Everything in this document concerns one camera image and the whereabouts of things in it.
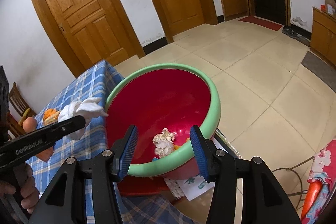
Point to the orange stick handle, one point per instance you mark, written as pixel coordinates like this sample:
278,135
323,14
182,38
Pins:
312,194

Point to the left wooden door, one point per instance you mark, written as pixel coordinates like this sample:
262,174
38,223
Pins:
84,32

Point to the large apple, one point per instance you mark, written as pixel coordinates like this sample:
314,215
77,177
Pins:
29,124

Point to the floral pink cloth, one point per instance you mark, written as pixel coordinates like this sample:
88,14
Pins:
322,172

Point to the cream paper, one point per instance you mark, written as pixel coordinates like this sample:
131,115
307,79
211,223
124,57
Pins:
164,143

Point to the orange brown small box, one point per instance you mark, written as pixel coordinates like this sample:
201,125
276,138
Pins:
46,154

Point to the wooden cabinet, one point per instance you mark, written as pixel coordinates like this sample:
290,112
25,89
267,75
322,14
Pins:
323,35

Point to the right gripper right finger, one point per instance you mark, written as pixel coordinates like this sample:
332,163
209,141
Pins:
204,154

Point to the red bin green rim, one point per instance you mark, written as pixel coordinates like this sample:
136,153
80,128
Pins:
172,96

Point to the far wooden chair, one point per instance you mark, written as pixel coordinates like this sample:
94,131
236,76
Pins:
20,105

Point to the blue plaid tablecloth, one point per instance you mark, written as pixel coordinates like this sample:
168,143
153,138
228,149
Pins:
98,81

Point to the grey floor mat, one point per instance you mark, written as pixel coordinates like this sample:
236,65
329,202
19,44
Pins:
321,69

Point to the cardboard box on cabinet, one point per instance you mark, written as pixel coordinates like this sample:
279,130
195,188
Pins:
329,7

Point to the shoes by door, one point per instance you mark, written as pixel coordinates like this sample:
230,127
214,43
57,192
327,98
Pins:
288,31

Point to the snack cracker packet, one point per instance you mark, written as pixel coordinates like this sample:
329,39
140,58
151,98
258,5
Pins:
50,120

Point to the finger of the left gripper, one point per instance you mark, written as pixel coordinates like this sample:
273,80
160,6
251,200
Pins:
18,150

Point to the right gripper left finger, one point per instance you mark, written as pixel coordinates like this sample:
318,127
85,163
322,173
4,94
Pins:
123,152

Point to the wooden chair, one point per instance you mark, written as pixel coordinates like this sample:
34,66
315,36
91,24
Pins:
20,105
14,126

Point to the red doormat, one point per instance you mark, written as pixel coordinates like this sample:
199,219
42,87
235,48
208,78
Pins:
262,22

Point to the person left hand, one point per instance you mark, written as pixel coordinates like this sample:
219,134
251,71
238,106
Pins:
29,192

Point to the near wooden chair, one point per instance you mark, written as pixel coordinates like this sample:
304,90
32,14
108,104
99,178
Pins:
14,126

